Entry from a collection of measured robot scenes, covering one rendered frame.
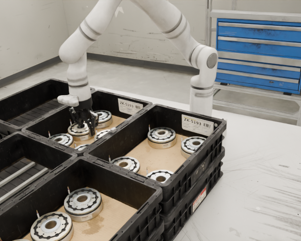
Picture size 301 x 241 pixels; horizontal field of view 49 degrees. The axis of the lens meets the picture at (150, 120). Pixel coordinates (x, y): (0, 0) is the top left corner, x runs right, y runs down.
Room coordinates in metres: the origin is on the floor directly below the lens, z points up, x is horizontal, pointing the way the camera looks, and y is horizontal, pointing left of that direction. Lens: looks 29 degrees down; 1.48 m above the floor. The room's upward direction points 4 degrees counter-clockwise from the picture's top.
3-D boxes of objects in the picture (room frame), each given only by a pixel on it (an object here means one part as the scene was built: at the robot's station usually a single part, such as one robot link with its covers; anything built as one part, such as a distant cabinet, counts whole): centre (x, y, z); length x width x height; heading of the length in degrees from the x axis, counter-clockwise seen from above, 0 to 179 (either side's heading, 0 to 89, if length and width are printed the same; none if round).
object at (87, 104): (1.09, 0.24, 0.96); 0.08 x 0.08 x 0.09
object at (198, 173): (0.89, -0.02, 0.87); 0.40 x 0.30 x 0.11; 144
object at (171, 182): (0.89, -0.02, 0.92); 0.40 x 0.30 x 0.02; 144
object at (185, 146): (0.94, -0.15, 0.86); 0.10 x 0.10 x 0.01
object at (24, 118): (1.25, 0.46, 0.87); 0.40 x 0.30 x 0.11; 144
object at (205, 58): (1.21, -0.22, 1.03); 0.09 x 0.09 x 0.17; 37
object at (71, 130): (1.11, 0.27, 0.86); 0.10 x 0.10 x 0.01
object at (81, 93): (1.08, 0.26, 1.03); 0.11 x 0.09 x 0.06; 144
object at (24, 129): (1.07, 0.22, 0.92); 0.40 x 0.30 x 0.02; 144
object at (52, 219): (0.61, 0.27, 0.86); 0.05 x 0.05 x 0.01
